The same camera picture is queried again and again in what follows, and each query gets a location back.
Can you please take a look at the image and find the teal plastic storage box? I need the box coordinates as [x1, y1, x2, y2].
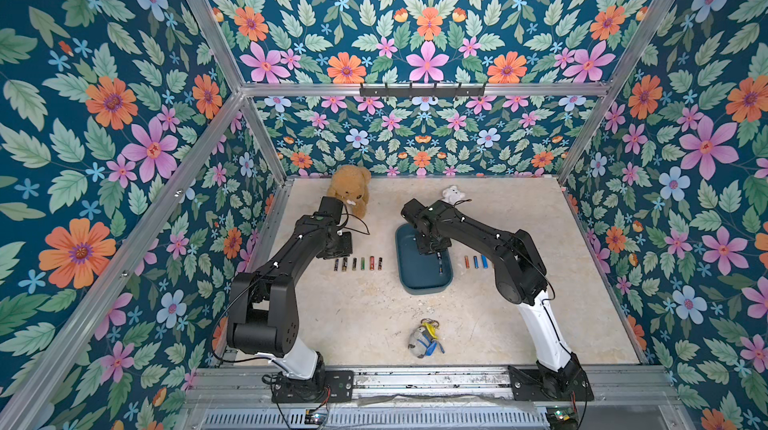
[395, 224, 453, 295]

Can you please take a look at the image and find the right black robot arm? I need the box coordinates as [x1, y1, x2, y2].
[401, 199, 583, 395]

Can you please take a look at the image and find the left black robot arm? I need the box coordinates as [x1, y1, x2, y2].
[226, 196, 352, 381]

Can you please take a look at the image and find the small white plush bunny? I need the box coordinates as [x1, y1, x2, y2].
[442, 185, 466, 206]

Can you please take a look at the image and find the brown teddy bear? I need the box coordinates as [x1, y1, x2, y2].
[327, 165, 372, 218]

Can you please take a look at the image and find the grey plush toy keychain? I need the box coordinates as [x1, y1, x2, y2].
[407, 319, 445, 359]

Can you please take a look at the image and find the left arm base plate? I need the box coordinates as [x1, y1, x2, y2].
[268, 370, 355, 404]

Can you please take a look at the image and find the black wall hook rail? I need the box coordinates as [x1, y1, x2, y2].
[358, 83, 486, 99]

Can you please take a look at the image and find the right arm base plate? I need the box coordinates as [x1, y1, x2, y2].
[507, 362, 594, 402]

